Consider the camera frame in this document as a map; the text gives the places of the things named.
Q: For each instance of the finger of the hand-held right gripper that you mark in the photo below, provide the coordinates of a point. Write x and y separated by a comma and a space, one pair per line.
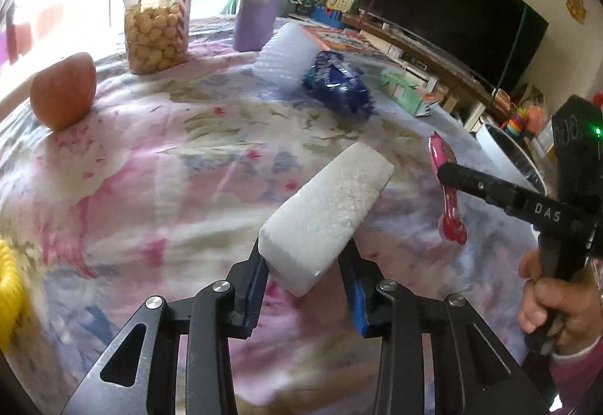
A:
476, 184

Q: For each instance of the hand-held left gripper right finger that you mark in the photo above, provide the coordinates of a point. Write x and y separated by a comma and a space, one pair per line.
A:
355, 299

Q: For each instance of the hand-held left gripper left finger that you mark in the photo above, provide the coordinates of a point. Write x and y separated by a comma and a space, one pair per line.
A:
256, 285

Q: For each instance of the pink wrapper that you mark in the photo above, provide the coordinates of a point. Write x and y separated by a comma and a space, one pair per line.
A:
445, 160

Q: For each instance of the black bin with white rim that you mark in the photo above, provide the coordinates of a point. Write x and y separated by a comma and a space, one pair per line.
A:
513, 160

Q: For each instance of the white foam block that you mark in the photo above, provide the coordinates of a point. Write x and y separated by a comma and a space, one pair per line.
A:
325, 212

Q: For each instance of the person's right hand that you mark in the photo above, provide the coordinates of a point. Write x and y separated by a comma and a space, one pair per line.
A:
560, 302

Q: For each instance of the green carton box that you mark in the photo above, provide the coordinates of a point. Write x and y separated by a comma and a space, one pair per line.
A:
405, 90

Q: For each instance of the white television cabinet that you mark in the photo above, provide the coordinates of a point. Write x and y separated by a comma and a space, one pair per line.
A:
424, 61

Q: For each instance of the floral tablecloth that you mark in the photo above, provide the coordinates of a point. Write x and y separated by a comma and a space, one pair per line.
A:
155, 189

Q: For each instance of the dark blue snack packet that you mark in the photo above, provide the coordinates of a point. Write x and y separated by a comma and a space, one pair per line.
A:
337, 83

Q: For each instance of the black television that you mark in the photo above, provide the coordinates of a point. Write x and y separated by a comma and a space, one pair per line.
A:
452, 10

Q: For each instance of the red picture book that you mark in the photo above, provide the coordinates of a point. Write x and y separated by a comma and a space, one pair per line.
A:
339, 38

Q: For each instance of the white bubble wrap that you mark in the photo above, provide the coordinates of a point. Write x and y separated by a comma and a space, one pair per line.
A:
289, 52

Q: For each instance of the toy telephone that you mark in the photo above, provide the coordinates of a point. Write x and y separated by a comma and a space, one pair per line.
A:
340, 0

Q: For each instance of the yellow knitted object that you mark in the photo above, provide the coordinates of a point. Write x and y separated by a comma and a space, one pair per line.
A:
12, 292

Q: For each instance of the orange apple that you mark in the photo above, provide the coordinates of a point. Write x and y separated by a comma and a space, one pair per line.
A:
63, 90

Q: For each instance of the clear jar of snacks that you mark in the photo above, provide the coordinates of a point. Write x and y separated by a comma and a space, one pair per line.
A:
155, 28

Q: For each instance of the yellow and red wall sticker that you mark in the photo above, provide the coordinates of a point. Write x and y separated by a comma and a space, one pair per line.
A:
575, 9

